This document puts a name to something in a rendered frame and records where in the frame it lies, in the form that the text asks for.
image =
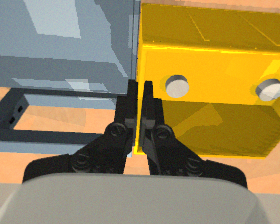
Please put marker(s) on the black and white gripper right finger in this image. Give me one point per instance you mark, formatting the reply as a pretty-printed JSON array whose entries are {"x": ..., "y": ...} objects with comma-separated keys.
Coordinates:
[{"x": 173, "y": 158}]

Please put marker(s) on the grey steel disc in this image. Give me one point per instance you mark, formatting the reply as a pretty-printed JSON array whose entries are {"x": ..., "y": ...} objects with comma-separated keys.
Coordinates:
[
  {"x": 177, "y": 86},
  {"x": 268, "y": 90}
]

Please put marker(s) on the grey shelf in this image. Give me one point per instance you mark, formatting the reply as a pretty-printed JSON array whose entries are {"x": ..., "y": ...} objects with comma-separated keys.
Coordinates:
[{"x": 63, "y": 53}]

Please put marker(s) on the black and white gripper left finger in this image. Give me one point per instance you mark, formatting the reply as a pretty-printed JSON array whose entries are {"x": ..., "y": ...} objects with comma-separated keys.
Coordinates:
[{"x": 102, "y": 155}]

